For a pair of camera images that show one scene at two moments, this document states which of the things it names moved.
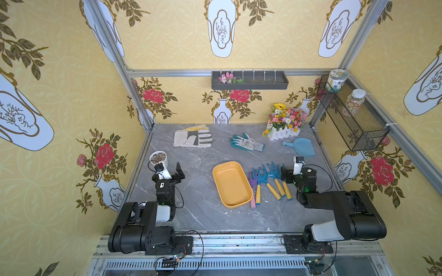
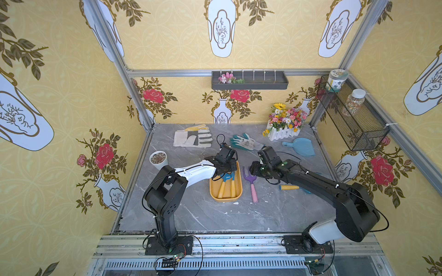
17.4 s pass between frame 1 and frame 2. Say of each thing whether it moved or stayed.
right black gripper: moved
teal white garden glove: stayed
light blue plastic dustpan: stayed
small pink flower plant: stayed
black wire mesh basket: stayed
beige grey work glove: stayed
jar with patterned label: stayed
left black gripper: moved
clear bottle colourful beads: stayed
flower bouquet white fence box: stayed
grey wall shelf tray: stayed
